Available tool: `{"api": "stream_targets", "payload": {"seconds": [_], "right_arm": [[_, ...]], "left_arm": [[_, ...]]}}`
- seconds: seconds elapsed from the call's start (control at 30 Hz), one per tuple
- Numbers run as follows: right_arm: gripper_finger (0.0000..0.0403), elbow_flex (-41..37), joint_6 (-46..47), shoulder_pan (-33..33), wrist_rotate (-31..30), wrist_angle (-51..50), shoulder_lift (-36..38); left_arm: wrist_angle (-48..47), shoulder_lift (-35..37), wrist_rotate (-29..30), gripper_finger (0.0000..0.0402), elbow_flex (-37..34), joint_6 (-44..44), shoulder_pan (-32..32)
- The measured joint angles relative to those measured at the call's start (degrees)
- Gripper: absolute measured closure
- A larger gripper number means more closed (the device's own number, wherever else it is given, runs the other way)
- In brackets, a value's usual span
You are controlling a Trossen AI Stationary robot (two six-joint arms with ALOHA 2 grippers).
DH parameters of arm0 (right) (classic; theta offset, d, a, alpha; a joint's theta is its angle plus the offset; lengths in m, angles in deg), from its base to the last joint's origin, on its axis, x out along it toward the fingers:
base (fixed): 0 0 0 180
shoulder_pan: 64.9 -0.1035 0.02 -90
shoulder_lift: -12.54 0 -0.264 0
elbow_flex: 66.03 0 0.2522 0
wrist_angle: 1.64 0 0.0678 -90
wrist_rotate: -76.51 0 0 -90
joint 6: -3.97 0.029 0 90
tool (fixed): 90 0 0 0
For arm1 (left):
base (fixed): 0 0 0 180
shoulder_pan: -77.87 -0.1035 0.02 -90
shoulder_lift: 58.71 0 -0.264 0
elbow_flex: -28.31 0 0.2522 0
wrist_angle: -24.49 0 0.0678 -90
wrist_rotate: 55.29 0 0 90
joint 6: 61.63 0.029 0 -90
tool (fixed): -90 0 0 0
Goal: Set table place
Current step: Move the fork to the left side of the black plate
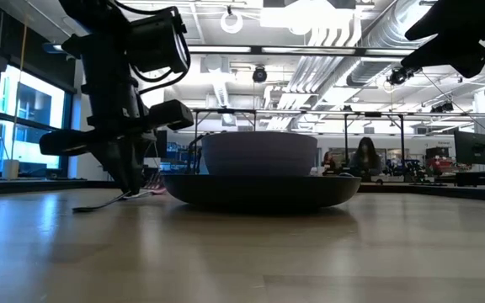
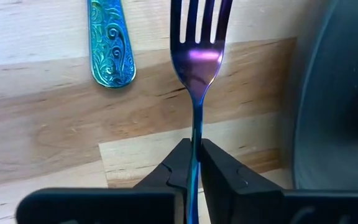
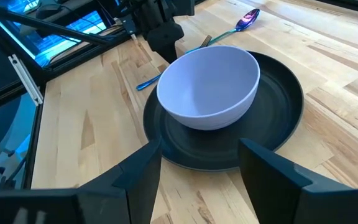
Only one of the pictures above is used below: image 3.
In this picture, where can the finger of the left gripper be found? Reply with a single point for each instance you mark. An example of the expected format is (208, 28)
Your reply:
(166, 40)

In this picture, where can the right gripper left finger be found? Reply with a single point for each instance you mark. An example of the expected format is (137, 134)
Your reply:
(135, 193)

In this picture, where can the iridescent fork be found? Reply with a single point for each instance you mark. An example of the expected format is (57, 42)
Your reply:
(148, 84)

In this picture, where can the black round plate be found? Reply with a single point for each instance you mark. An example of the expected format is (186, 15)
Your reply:
(275, 118)

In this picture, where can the lilac bowl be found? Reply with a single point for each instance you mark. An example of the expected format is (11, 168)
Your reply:
(207, 87)

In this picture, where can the iridescent spoon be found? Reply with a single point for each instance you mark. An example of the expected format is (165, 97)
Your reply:
(247, 18)

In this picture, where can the silver aluminium bracket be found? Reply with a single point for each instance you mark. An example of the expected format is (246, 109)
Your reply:
(26, 81)

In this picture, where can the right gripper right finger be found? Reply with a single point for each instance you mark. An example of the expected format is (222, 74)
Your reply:
(269, 186)

